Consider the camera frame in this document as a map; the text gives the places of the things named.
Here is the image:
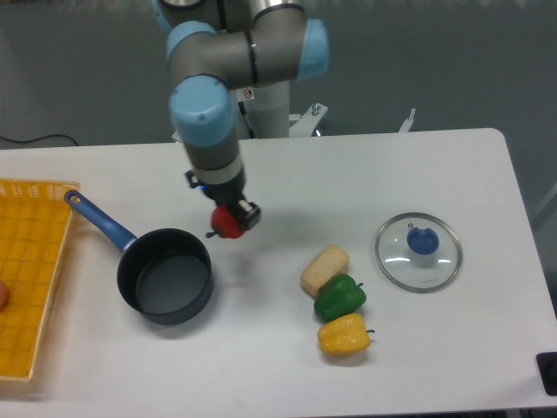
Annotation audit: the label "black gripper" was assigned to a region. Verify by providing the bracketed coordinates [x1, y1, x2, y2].
[185, 170, 261, 231]

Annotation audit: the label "red bell pepper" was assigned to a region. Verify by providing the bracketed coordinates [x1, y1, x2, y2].
[205, 205, 245, 239]

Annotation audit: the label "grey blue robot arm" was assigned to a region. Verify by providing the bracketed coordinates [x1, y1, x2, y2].
[152, 1, 330, 239]

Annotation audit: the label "green bell pepper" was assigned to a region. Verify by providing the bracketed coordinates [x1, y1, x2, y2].
[313, 273, 366, 322]

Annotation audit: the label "yellow bell pepper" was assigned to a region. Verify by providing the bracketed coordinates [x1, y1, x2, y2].
[317, 313, 372, 356]

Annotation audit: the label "beige bread loaf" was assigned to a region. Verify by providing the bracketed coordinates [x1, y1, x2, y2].
[300, 245, 350, 299]

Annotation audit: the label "glass lid with blue knob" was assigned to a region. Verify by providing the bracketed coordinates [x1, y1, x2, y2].
[374, 212, 463, 293]

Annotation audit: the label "yellow plastic basket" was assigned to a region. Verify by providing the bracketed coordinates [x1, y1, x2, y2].
[1, 178, 80, 381]

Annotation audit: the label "orange object in basket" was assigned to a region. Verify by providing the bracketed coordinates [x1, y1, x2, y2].
[0, 280, 10, 309]

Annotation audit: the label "black device at table corner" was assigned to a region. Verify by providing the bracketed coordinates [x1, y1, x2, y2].
[536, 352, 557, 396]

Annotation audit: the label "dark pot with blue handle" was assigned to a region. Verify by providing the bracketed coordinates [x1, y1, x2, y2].
[64, 190, 213, 326]

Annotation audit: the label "white clamp bracket right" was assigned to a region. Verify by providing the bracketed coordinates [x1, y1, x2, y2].
[399, 108, 416, 133]

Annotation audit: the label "black cable on floor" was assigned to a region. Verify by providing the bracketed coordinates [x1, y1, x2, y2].
[0, 133, 80, 147]

